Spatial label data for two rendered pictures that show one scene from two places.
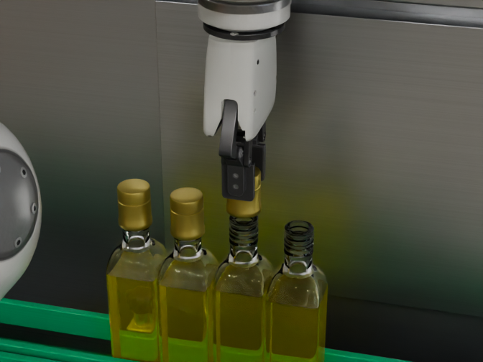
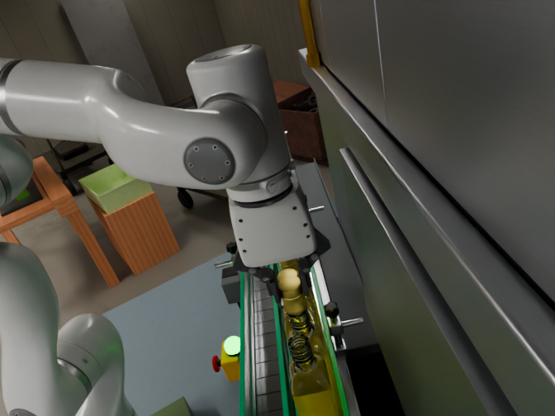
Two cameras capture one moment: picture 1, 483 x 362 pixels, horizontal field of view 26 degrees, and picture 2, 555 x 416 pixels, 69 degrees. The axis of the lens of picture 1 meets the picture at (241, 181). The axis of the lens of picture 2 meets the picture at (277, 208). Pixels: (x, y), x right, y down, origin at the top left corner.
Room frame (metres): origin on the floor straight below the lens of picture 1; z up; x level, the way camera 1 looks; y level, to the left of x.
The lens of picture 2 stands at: (0.84, -0.44, 1.74)
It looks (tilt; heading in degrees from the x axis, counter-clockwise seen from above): 29 degrees down; 79
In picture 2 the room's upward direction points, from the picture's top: 15 degrees counter-clockwise
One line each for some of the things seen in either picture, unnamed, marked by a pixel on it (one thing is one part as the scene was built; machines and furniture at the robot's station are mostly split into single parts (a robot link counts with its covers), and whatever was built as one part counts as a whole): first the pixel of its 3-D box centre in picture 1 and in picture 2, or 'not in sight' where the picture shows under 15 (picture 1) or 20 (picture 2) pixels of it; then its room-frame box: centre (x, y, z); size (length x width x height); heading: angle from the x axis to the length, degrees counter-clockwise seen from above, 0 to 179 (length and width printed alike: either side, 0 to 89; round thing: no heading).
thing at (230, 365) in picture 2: not in sight; (238, 359); (0.78, 0.29, 0.96); 0.07 x 0.07 x 0.07; 76
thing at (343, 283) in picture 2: not in sight; (327, 234); (1.16, 0.56, 1.01); 0.95 x 0.09 x 0.11; 76
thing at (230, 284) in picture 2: not in sight; (238, 283); (0.85, 0.56, 0.96); 0.08 x 0.08 x 0.08; 76
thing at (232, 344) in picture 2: not in sight; (233, 344); (0.79, 0.29, 1.01); 0.05 x 0.05 x 0.03
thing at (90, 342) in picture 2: not in sight; (90, 376); (0.50, 0.25, 1.13); 0.19 x 0.12 x 0.24; 61
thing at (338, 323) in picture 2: not in sight; (346, 328); (1.01, 0.10, 1.11); 0.07 x 0.04 x 0.13; 166
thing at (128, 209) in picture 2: not in sight; (40, 166); (-0.22, 2.97, 0.89); 1.38 x 1.23 x 1.78; 105
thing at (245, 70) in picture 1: (244, 69); (271, 219); (0.91, 0.00, 1.47); 0.10 x 0.07 x 0.11; 165
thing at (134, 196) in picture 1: (134, 204); (289, 262); (0.94, 0.11, 1.31); 0.04 x 0.04 x 0.04
